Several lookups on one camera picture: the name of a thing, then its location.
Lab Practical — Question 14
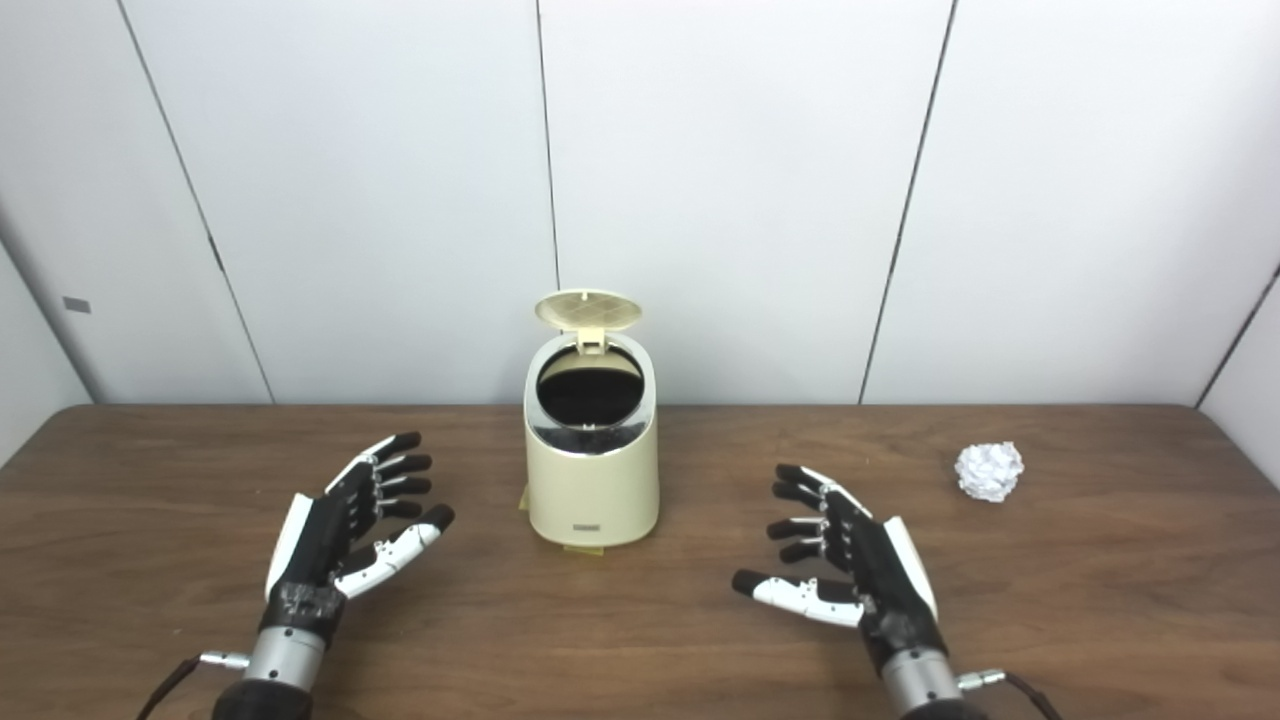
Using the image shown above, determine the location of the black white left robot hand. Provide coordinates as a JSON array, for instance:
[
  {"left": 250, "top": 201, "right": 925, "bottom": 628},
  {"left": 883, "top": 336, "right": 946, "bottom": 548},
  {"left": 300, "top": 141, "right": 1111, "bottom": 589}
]
[{"left": 262, "top": 432, "right": 456, "bottom": 636}]

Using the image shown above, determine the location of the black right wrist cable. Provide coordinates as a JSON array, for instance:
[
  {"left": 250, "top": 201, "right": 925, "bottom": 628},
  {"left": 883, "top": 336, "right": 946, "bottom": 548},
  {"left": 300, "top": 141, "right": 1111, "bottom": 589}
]
[{"left": 957, "top": 668, "right": 1064, "bottom": 720}]

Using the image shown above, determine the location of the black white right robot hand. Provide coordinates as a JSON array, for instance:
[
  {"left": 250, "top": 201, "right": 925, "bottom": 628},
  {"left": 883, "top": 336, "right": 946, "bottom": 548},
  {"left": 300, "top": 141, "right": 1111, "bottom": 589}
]
[{"left": 731, "top": 463, "right": 948, "bottom": 676}]

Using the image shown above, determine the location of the white paper ball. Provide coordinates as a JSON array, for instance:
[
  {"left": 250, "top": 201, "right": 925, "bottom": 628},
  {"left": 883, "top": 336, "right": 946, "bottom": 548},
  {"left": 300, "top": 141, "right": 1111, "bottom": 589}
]
[{"left": 954, "top": 441, "right": 1026, "bottom": 503}]

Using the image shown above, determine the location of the cream round bin lid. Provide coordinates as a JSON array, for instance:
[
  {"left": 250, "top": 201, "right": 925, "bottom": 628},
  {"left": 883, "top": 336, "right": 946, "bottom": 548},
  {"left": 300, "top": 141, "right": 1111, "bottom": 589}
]
[{"left": 533, "top": 289, "right": 644, "bottom": 357}]

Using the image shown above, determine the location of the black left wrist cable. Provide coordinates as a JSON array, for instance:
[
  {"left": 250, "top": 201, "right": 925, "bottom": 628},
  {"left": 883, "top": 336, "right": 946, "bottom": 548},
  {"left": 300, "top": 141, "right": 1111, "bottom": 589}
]
[{"left": 135, "top": 651, "right": 251, "bottom": 720}]

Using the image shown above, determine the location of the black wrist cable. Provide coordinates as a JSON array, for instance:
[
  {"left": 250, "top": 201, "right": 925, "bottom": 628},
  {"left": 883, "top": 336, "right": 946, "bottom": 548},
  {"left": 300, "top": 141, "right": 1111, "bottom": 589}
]
[
  {"left": 135, "top": 651, "right": 251, "bottom": 720},
  {"left": 957, "top": 668, "right": 1064, "bottom": 720}
]

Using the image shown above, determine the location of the cream-colored bin body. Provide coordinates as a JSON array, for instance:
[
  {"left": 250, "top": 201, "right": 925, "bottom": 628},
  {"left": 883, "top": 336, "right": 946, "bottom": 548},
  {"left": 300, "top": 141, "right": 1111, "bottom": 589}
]
[{"left": 523, "top": 330, "right": 661, "bottom": 548}]

